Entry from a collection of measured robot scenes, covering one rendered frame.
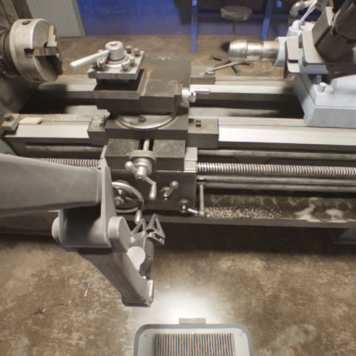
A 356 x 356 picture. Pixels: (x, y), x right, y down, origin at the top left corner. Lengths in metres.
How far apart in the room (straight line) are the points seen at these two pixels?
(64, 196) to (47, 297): 1.49
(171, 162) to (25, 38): 0.73
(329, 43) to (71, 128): 1.01
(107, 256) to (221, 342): 0.94
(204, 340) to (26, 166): 1.15
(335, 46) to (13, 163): 0.48
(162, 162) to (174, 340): 0.78
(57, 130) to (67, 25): 3.50
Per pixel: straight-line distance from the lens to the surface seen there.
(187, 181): 1.07
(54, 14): 4.67
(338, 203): 1.62
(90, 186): 0.38
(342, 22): 0.50
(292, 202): 1.51
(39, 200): 0.28
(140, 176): 0.91
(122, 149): 1.01
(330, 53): 0.53
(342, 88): 1.25
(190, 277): 1.64
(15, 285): 1.92
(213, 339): 1.32
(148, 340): 1.32
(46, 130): 1.28
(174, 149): 0.98
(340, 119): 1.30
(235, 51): 1.13
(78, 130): 1.21
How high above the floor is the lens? 1.56
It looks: 50 degrees down
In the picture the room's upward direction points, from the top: 2 degrees counter-clockwise
